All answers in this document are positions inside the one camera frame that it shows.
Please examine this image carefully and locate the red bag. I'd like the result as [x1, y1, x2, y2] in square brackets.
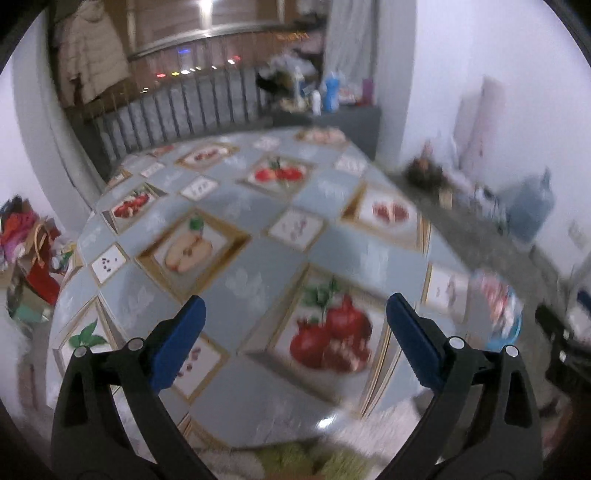
[21, 222, 63, 306]

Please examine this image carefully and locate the beige padded coat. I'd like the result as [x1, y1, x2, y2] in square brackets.
[52, 0, 133, 108]

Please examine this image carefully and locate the red and white wrapper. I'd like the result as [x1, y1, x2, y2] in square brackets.
[478, 272, 514, 324]

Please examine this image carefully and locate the dark bag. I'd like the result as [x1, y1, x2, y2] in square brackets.
[405, 156, 445, 188]

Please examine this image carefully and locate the blue and white bottle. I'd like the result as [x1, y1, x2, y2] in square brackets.
[322, 71, 341, 114]

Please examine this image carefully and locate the white curtain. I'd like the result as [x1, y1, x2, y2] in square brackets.
[322, 0, 385, 85]

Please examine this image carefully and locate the grey railing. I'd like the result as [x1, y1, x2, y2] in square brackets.
[82, 68, 274, 158]

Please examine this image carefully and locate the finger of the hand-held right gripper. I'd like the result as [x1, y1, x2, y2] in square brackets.
[534, 305, 568, 334]

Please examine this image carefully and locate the blue mesh wastebasket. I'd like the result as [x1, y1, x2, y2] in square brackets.
[471, 269, 526, 345]

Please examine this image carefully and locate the large water jug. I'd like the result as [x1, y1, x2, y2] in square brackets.
[507, 167, 556, 246]

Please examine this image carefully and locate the grey cabinet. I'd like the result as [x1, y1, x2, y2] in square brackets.
[271, 103, 382, 158]

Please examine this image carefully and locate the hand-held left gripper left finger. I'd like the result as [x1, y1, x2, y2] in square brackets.
[51, 295, 214, 480]

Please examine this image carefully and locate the fuzzy white green garment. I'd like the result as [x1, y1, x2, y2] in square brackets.
[194, 399, 428, 480]

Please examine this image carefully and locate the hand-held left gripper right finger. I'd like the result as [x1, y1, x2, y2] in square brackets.
[379, 292, 544, 480]

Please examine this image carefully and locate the fruit print tablecloth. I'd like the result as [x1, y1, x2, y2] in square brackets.
[45, 126, 472, 452]

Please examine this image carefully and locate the pile of colourful clothes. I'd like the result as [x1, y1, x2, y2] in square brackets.
[0, 195, 42, 266]

